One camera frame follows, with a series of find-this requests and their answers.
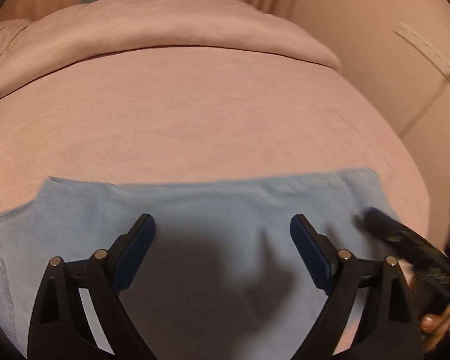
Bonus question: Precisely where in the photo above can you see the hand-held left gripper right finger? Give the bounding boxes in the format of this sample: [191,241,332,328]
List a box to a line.
[289,214,422,360]

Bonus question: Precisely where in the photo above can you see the light blue pants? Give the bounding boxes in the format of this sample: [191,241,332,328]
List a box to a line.
[0,167,415,360]

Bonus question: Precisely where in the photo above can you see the person's right hand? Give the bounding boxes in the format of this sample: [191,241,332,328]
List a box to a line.
[420,304,450,355]

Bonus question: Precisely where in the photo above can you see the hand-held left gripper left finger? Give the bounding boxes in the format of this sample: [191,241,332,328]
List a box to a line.
[27,214,156,360]

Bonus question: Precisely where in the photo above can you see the white wall socket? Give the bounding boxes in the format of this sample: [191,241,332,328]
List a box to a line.
[394,22,450,83]

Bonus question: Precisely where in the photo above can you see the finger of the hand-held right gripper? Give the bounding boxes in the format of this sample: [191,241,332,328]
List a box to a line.
[354,207,450,271]

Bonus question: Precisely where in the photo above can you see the pink duvet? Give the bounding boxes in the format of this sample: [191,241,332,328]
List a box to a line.
[0,0,342,98]

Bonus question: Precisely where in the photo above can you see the pink bed sheet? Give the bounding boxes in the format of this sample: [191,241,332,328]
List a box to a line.
[0,47,432,360]

